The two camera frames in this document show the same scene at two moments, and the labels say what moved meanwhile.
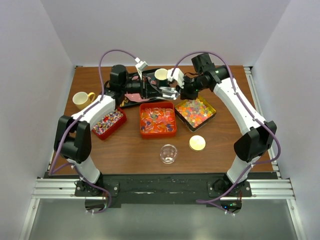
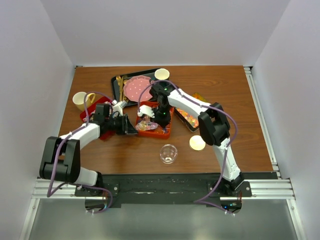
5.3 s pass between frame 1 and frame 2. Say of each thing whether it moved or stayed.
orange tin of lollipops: moved
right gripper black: moved
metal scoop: moved
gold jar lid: stayed
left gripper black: moved
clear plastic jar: stayed
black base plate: stayed
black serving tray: stayed
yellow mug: stayed
